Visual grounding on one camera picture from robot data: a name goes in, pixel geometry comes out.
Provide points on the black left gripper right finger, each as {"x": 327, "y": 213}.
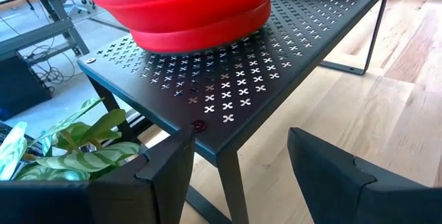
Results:
{"x": 345, "y": 193}

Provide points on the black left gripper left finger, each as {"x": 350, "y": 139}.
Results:
{"x": 138, "y": 200}

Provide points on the red collapsible colander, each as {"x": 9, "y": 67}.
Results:
{"x": 193, "y": 13}

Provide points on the green potted plant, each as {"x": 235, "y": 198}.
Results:
{"x": 86, "y": 158}

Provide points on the black floor box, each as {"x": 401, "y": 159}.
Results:
{"x": 20, "y": 85}

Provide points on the black perforated metal shelf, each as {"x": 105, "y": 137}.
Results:
{"x": 241, "y": 65}

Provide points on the office chair base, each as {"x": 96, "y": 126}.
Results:
{"x": 77, "y": 1}

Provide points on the grey-blue table frame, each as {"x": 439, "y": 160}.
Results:
{"x": 34, "y": 37}

